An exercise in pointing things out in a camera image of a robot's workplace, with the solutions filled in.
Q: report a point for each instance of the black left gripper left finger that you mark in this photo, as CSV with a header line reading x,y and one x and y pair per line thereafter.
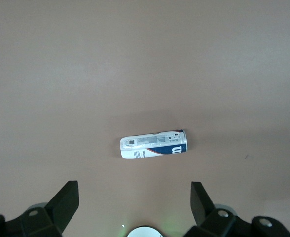
x,y
48,222

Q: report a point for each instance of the white blue tennis ball can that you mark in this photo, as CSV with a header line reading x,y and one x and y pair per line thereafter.
x,y
155,145

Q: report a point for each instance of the brown table mat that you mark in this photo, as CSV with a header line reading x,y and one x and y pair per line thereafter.
x,y
145,74

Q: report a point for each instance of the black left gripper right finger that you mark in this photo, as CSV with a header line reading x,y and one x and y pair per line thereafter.
x,y
221,224

